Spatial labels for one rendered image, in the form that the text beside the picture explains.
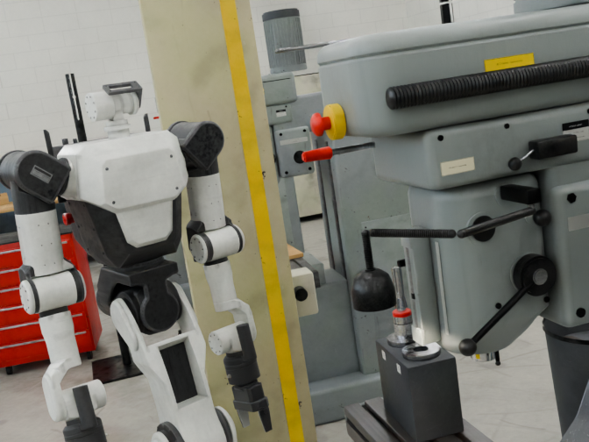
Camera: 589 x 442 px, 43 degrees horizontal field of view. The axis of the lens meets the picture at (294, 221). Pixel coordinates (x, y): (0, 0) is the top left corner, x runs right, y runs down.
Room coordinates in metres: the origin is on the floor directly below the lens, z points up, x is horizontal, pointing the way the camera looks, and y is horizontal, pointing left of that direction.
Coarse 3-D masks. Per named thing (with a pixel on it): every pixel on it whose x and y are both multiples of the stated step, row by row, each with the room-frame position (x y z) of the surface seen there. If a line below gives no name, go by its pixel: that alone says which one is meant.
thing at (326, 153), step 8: (360, 144) 1.38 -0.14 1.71; (368, 144) 1.38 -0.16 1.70; (304, 152) 1.35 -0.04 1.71; (312, 152) 1.35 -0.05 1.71; (320, 152) 1.35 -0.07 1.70; (328, 152) 1.35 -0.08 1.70; (336, 152) 1.36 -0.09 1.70; (344, 152) 1.37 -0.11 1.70; (304, 160) 1.35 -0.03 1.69; (312, 160) 1.35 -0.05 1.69
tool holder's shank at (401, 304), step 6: (396, 270) 1.75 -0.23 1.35; (396, 276) 1.75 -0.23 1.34; (396, 282) 1.75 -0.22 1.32; (402, 282) 1.75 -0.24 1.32; (396, 288) 1.75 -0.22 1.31; (402, 288) 1.75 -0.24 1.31; (396, 294) 1.75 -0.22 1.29; (402, 294) 1.75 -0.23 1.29; (396, 300) 1.75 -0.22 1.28; (402, 300) 1.75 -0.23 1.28; (396, 306) 1.75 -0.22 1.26; (402, 306) 1.74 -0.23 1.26
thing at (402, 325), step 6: (396, 318) 1.74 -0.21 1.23; (402, 318) 1.74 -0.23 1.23; (408, 318) 1.74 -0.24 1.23; (396, 324) 1.74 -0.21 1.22; (402, 324) 1.74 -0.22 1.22; (408, 324) 1.74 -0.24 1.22; (396, 330) 1.75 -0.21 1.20; (402, 330) 1.74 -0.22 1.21; (408, 330) 1.74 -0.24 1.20; (396, 336) 1.75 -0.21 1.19; (402, 336) 1.74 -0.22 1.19; (408, 336) 1.74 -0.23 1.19
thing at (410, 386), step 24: (384, 360) 1.75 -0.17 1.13; (408, 360) 1.63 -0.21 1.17; (432, 360) 1.61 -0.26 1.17; (384, 384) 1.78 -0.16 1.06; (408, 384) 1.60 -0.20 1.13; (432, 384) 1.60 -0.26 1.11; (456, 384) 1.61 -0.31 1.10; (408, 408) 1.62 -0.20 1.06; (432, 408) 1.60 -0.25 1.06; (456, 408) 1.61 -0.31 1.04; (408, 432) 1.64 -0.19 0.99; (432, 432) 1.60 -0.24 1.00; (456, 432) 1.61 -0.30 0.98
